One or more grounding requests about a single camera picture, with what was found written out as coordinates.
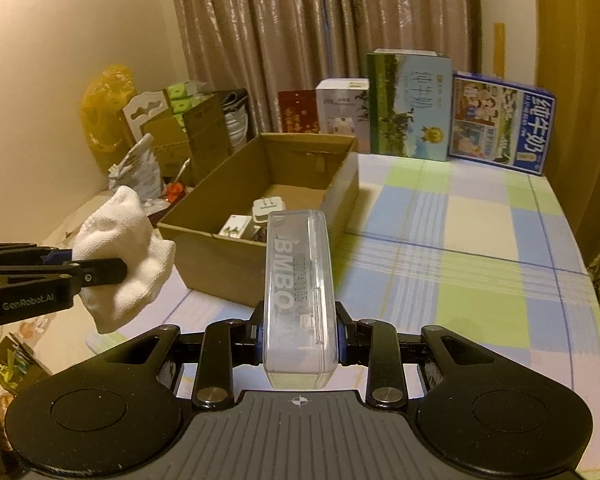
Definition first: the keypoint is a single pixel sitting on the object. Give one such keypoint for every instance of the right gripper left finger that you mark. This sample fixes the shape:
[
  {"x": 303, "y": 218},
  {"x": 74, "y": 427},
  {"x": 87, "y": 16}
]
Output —
[{"x": 226, "y": 344}]

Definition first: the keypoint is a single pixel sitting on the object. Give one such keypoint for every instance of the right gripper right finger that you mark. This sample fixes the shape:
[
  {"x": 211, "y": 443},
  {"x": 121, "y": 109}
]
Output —
[{"x": 375, "y": 345}]

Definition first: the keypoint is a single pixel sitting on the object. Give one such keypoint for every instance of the clear plastic case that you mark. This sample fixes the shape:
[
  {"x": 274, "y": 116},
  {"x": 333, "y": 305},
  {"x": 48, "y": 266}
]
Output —
[{"x": 299, "y": 334}]

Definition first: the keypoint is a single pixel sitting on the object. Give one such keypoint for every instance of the white cloth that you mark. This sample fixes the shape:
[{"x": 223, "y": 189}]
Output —
[{"x": 121, "y": 229}]

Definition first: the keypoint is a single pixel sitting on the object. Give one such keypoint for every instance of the white square plug adapter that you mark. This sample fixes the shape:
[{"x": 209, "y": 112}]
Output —
[{"x": 264, "y": 206}]

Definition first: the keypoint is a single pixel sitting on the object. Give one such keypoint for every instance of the small white medicine box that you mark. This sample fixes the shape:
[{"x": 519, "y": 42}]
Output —
[{"x": 239, "y": 227}]

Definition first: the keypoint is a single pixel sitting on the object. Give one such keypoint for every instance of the checked tablecloth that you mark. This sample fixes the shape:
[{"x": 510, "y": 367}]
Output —
[{"x": 483, "y": 251}]

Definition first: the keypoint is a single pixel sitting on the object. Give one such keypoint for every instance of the white printed bag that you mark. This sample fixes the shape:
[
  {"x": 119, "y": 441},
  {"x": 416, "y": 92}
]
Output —
[{"x": 138, "y": 170}]

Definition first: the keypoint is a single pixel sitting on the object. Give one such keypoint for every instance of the open cardboard box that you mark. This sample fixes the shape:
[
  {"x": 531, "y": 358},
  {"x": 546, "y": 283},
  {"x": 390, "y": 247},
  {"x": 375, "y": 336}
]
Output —
[{"x": 275, "y": 172}]

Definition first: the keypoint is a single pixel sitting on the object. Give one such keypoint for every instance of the yellow plastic bag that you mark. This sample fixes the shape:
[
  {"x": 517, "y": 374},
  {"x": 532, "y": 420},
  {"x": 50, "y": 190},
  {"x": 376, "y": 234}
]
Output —
[{"x": 107, "y": 133}]

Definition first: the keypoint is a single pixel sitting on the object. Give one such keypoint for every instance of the stacked cardboard boxes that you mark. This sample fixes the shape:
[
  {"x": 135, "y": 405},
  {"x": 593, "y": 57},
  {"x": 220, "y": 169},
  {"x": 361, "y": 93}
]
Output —
[{"x": 200, "y": 137}]

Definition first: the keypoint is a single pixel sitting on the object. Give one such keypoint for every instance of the white striped bag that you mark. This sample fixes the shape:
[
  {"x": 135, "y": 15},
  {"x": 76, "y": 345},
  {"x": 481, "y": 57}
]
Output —
[{"x": 236, "y": 112}]

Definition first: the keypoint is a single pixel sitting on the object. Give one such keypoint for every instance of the white appliance box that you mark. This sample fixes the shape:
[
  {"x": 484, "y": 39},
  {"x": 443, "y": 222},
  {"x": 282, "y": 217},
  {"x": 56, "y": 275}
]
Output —
[{"x": 342, "y": 108}]

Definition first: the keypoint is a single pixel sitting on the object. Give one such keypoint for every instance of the red gift box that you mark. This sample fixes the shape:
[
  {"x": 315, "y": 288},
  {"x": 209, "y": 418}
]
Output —
[{"x": 298, "y": 111}]

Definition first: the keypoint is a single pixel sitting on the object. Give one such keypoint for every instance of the green tissue packs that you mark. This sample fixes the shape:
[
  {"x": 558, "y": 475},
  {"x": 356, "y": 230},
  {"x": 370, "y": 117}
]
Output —
[{"x": 186, "y": 95}]

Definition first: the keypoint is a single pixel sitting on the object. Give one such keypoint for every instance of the green blue milk carton box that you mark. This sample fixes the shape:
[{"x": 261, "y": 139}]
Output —
[{"x": 409, "y": 103}]

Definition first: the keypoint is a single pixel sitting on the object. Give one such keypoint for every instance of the brown curtain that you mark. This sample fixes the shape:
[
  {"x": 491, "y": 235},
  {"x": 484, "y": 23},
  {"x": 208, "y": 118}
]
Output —
[{"x": 270, "y": 46}]

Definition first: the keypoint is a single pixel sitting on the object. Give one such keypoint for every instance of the wooden sticks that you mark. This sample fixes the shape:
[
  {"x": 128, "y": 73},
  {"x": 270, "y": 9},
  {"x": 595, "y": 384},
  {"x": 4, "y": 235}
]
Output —
[{"x": 499, "y": 49}]

